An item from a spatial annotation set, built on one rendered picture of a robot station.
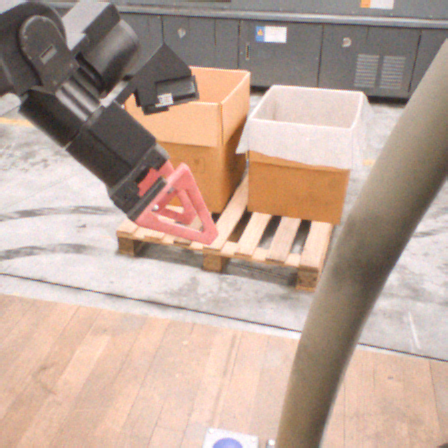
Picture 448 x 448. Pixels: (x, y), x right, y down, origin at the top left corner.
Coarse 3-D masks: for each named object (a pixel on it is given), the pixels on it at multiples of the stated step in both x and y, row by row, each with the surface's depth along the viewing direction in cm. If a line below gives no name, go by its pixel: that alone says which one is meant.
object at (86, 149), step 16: (96, 112) 45; (80, 128) 44; (80, 144) 45; (96, 144) 45; (80, 160) 46; (96, 160) 46; (112, 160) 46; (144, 160) 44; (160, 160) 45; (96, 176) 48; (112, 176) 47; (128, 176) 44; (144, 176) 49; (112, 192) 45; (128, 192) 44
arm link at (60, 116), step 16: (80, 64) 46; (80, 80) 48; (96, 80) 47; (32, 96) 43; (48, 96) 43; (64, 96) 44; (80, 96) 45; (96, 96) 49; (32, 112) 44; (48, 112) 44; (64, 112) 44; (80, 112) 44; (48, 128) 45; (64, 128) 44; (64, 144) 45
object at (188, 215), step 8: (168, 160) 55; (152, 168) 55; (160, 168) 55; (168, 168) 55; (152, 176) 55; (168, 176) 55; (144, 184) 55; (144, 192) 55; (184, 192) 56; (184, 200) 56; (168, 208) 56; (184, 208) 56; (192, 208) 56; (168, 216) 56; (176, 216) 56; (184, 216) 56; (192, 216) 57
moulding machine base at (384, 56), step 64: (64, 0) 467; (128, 0) 450; (192, 0) 435; (256, 0) 421; (320, 0) 408; (384, 0) 396; (192, 64) 464; (256, 64) 448; (320, 64) 434; (384, 64) 419
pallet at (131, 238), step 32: (128, 224) 251; (192, 224) 251; (224, 224) 251; (256, 224) 251; (288, 224) 251; (320, 224) 251; (224, 256) 242; (256, 256) 231; (288, 256) 231; (320, 256) 228
